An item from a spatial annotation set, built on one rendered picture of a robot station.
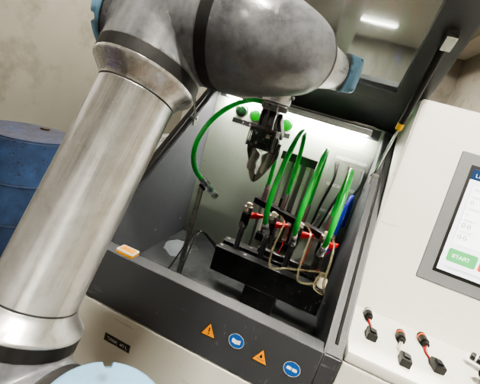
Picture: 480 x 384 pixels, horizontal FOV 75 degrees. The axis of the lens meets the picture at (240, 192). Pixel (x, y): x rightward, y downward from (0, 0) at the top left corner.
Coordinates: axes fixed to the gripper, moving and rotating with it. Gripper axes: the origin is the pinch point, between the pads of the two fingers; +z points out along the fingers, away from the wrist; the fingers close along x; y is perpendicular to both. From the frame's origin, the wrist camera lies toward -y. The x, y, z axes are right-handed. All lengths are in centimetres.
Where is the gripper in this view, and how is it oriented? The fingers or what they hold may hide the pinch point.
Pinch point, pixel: (254, 177)
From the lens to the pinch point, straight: 88.8
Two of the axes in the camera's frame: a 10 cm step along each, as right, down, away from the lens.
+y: -3.1, 1.5, -9.4
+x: 9.1, 3.4, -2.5
